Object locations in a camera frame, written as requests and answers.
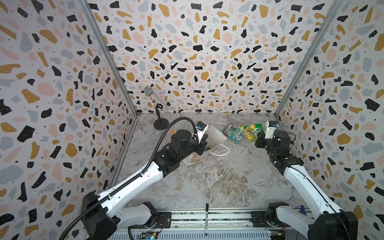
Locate yellow green candy bag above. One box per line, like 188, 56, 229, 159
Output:
239, 124, 265, 142

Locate white patterned paper bag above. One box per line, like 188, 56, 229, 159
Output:
181, 125, 230, 166

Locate teal mint candy bag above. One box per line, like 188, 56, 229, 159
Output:
222, 124, 244, 143

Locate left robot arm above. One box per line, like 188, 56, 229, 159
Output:
82, 130, 208, 240

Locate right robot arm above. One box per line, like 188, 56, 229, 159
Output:
255, 128, 358, 240

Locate black microphone stand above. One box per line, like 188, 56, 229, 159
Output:
154, 104, 169, 130

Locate glitter microphone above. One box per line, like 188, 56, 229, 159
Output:
144, 86, 168, 113

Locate black marker pen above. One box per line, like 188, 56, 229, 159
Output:
205, 203, 209, 237

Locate blue marker pen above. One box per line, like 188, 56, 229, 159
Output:
300, 205, 307, 216

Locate circuit board right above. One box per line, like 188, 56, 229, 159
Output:
269, 230, 286, 240

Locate green circuit board left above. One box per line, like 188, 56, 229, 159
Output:
139, 232, 159, 240

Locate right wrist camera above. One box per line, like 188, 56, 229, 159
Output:
265, 121, 278, 140

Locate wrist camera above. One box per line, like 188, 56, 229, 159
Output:
196, 121, 209, 143
265, 121, 278, 140

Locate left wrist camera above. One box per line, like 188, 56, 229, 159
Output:
196, 121, 209, 143

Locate black corrugated cable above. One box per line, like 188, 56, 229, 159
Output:
58, 116, 199, 240

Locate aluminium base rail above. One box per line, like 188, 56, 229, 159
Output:
108, 208, 307, 240

